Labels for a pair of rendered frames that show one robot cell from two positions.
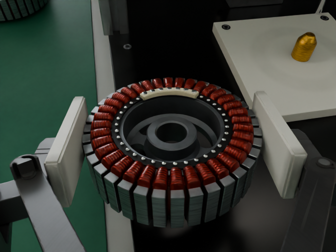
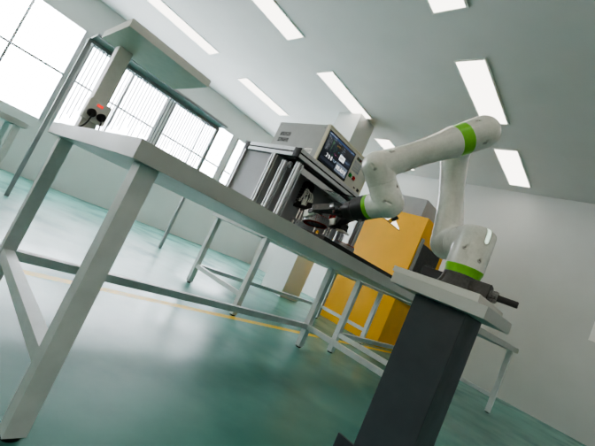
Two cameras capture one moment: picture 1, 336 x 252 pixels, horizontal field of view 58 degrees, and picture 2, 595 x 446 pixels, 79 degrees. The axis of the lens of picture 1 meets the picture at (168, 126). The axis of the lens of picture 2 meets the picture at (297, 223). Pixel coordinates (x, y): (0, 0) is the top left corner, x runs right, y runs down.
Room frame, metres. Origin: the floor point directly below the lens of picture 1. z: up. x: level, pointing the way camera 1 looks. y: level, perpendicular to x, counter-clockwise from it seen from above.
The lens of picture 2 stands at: (-1.10, 0.86, 0.64)
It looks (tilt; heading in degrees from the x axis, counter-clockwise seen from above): 5 degrees up; 327
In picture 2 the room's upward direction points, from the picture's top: 24 degrees clockwise
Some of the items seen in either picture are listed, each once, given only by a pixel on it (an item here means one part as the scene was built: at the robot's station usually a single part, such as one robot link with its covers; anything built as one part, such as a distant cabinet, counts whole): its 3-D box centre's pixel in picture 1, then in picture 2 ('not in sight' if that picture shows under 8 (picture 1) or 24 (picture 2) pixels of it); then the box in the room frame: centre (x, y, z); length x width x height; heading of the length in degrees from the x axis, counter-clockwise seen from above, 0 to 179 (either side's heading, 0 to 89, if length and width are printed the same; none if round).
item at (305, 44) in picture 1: (305, 45); not in sight; (0.26, -0.14, 0.80); 0.02 x 0.02 x 0.03
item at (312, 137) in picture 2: not in sight; (320, 158); (0.61, -0.20, 1.22); 0.44 x 0.39 x 0.20; 103
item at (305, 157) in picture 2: not in sight; (309, 177); (0.60, -0.18, 1.09); 0.68 x 0.44 x 0.05; 103
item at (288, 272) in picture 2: not in sight; (318, 204); (3.90, -2.58, 1.65); 0.50 x 0.45 x 3.30; 13
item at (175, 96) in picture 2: not in sight; (129, 155); (3.84, 0.35, 0.97); 1.84 x 0.50 x 1.93; 103
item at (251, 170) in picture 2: not in sight; (247, 180); (0.61, 0.15, 0.91); 0.28 x 0.03 x 0.32; 13
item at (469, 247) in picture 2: not in sight; (468, 251); (-0.36, -0.34, 0.92); 0.16 x 0.13 x 0.19; 155
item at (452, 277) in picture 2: not in sight; (475, 289); (-0.42, -0.35, 0.80); 0.26 x 0.15 x 0.06; 20
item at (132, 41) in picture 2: not in sight; (135, 101); (0.65, 0.76, 0.98); 0.37 x 0.35 x 0.46; 103
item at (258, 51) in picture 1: (298, 60); not in sight; (0.26, -0.14, 0.78); 0.15 x 0.15 x 0.01; 13
